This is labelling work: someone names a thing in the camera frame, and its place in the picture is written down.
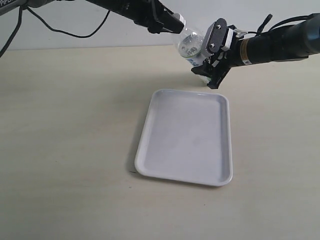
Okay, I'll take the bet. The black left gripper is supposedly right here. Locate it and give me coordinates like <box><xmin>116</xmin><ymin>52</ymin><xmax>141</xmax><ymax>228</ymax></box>
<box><xmin>109</xmin><ymin>0</ymin><xmax>185</xmax><ymax>34</ymax></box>

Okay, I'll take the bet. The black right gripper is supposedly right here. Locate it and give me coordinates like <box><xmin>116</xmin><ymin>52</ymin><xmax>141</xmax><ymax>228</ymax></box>
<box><xmin>191</xmin><ymin>25</ymin><xmax>244</xmax><ymax>90</ymax></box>

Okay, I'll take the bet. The white bottle cap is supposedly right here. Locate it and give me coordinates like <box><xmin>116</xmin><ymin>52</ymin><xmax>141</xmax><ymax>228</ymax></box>
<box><xmin>173</xmin><ymin>13</ymin><xmax>186</xmax><ymax>27</ymax></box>

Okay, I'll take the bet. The clear Gatorade drink bottle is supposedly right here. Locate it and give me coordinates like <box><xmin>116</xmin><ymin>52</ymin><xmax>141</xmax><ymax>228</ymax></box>
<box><xmin>171</xmin><ymin>22</ymin><xmax>206</xmax><ymax>67</ymax></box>

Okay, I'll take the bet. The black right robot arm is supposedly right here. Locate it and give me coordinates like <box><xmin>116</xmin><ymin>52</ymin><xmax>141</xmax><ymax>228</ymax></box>
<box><xmin>191</xmin><ymin>13</ymin><xmax>320</xmax><ymax>89</ymax></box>

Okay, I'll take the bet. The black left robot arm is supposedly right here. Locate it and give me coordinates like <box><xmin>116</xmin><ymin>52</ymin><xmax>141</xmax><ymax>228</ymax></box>
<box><xmin>0</xmin><ymin>0</ymin><xmax>185</xmax><ymax>39</ymax></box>

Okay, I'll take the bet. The white plastic tray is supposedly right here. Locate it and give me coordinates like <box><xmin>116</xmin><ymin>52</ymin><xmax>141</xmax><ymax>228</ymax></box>
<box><xmin>134</xmin><ymin>89</ymin><xmax>233</xmax><ymax>187</ymax></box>

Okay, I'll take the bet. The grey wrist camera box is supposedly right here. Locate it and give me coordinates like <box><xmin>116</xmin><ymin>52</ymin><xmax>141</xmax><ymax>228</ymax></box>
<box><xmin>201</xmin><ymin>18</ymin><xmax>229</xmax><ymax>58</ymax></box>

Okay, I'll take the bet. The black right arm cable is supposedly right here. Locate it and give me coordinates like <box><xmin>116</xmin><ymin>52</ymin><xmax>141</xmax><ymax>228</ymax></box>
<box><xmin>234</xmin><ymin>13</ymin><xmax>320</xmax><ymax>38</ymax></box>

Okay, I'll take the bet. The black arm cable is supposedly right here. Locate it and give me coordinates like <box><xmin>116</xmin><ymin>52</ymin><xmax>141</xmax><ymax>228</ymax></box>
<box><xmin>0</xmin><ymin>4</ymin><xmax>111</xmax><ymax>58</ymax></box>
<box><xmin>234</xmin><ymin>13</ymin><xmax>320</xmax><ymax>38</ymax></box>

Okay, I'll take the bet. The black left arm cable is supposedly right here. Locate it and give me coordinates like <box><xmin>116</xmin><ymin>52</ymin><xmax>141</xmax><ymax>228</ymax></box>
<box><xmin>0</xmin><ymin>4</ymin><xmax>111</xmax><ymax>58</ymax></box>

